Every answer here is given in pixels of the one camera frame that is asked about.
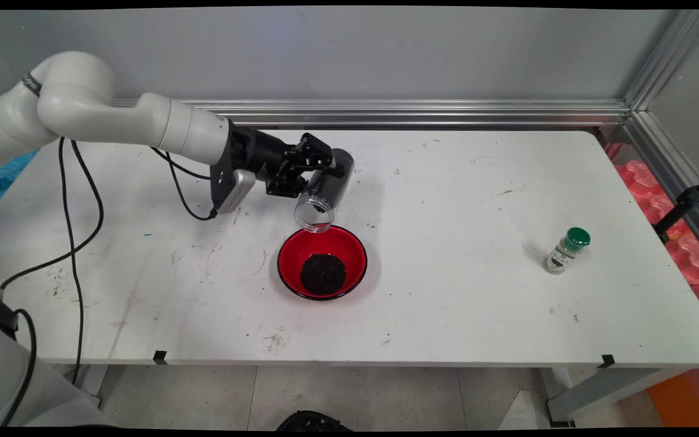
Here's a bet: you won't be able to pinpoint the grey metal table leg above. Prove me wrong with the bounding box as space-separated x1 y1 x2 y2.
73 364 109 406
541 366 690 427

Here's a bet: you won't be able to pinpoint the red plastic packages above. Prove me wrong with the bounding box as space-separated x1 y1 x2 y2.
604 143 699 331

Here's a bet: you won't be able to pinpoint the black tripod stand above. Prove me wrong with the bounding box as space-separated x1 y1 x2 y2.
653 164 699 243

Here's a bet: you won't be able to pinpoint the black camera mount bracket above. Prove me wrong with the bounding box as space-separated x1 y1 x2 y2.
210 118 236 214

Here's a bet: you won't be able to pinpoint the orange box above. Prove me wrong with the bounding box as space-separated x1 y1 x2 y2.
647 364 699 427

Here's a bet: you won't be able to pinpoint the black round floor object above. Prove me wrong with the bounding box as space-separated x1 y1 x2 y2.
275 410 353 433

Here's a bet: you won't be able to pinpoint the aluminium frame rail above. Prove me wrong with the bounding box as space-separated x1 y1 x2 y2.
113 99 632 128
623 112 699 268

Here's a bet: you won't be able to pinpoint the aluminium frame post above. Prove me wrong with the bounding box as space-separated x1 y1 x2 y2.
623 9 699 113

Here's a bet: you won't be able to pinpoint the black cable with metal plug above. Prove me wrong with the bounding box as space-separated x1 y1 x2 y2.
0 140 220 298

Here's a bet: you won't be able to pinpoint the green-lid spice jar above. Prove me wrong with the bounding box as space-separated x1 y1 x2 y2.
544 227 591 275

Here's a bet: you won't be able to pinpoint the clear plastic jar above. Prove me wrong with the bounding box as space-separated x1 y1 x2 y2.
293 147 355 234

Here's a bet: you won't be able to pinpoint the red bowl black rim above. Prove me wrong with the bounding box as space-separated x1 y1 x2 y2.
277 224 368 301

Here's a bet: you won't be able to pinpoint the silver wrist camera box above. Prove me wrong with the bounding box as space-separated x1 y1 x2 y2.
219 170 257 214

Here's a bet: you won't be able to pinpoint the thin black cable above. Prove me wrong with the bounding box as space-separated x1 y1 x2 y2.
58 138 212 387

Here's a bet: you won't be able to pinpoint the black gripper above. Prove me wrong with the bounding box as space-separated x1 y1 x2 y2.
228 126 346 198

